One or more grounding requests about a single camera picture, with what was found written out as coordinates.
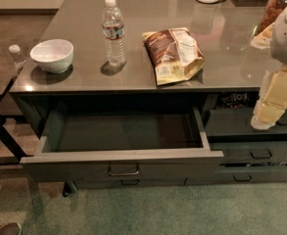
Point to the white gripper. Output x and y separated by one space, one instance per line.
286 36

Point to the grey drawer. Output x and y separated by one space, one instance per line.
252 152
83 184
223 123
125 146
248 174

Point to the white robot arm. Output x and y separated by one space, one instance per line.
278 41

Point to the grey drawer cabinet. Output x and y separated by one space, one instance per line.
233 67

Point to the brown yellow snack bag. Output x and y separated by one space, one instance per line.
174 53

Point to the snack jar with black lid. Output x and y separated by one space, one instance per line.
272 10

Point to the clear plastic water bottle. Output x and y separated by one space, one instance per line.
113 30

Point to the white ceramic bowl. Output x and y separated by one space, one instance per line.
54 55

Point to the small bottle white cap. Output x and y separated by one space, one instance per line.
18 57

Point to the black folding side table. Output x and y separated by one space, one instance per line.
9 109

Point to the brown shoe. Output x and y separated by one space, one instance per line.
11 229

